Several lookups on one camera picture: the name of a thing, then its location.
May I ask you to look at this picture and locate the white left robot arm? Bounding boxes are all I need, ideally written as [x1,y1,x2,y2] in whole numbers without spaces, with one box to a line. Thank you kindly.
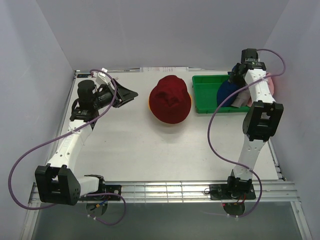
[35,79,138,206]

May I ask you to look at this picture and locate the paper sheets at back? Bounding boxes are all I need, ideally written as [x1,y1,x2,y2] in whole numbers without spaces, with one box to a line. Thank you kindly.
[139,66,189,73]

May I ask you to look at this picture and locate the grey bucket hat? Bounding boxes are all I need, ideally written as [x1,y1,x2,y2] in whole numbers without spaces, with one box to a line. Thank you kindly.
[231,89,251,108]

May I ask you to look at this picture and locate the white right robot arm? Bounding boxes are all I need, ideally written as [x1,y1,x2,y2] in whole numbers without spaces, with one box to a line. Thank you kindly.
[225,48,284,199]

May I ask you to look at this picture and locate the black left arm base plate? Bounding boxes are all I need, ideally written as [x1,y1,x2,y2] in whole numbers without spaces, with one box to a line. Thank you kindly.
[79,183,122,202]

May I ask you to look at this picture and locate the yellow bucket hat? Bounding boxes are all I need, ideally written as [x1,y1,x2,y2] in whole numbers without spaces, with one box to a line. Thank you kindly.
[148,94,192,125]

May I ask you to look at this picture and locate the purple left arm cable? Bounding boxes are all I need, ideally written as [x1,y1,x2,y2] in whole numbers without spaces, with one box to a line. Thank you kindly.
[8,67,127,226]

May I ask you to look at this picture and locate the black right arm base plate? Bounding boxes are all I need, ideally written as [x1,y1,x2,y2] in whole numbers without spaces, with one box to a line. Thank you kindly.
[203,183,256,200]

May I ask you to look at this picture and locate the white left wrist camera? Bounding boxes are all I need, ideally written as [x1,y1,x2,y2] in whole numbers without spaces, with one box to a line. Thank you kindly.
[93,67,111,85]

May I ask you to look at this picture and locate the aluminium front rail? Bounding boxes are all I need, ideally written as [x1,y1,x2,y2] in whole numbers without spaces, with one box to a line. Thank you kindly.
[28,181,301,204]

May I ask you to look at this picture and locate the pink bucket hat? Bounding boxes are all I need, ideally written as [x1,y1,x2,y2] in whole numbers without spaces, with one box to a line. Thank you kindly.
[244,69,275,107]

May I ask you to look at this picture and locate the dark red bucket hat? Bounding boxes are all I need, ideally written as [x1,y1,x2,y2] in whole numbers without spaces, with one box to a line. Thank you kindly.
[149,74,192,125]

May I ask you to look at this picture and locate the green plastic tray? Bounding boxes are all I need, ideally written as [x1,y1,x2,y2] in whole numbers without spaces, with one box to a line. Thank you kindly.
[191,74,252,115]

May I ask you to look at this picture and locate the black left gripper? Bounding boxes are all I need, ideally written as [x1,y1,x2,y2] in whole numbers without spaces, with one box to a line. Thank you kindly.
[92,78,138,110]

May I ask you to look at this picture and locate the blue bucket hat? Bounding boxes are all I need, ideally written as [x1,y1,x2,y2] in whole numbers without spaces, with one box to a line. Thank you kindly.
[216,80,242,108]

